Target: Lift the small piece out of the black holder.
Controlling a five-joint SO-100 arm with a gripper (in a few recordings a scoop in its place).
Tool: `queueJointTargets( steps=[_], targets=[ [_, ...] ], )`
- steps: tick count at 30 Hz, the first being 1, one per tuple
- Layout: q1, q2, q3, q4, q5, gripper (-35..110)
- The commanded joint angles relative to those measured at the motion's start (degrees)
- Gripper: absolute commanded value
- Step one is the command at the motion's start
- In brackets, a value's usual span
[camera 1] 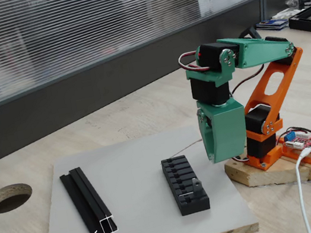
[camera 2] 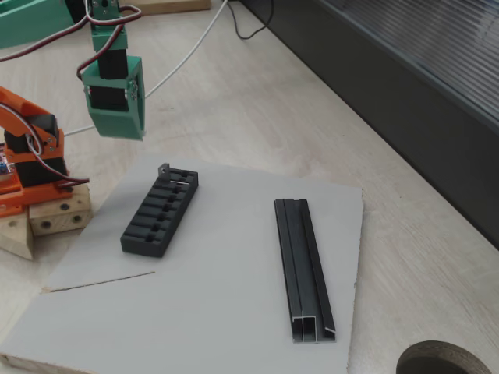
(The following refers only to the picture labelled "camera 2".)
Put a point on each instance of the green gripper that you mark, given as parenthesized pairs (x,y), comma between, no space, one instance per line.
(113,125)

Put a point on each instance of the small grey metal bracket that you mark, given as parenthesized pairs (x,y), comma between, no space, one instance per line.
(164,172)

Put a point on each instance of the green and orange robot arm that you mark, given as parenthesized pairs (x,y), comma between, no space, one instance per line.
(113,64)

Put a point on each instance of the black slotted holder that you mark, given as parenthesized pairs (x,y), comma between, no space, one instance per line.
(144,243)

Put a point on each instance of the long wooden plank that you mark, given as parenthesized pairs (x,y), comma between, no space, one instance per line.
(175,4)

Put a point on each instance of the thick wooden base block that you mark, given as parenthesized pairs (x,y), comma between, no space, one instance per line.
(58,218)

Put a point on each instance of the grey faced wooden board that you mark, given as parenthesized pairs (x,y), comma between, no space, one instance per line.
(218,272)

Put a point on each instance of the black aluminium profile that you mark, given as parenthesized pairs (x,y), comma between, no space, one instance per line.
(298,265)

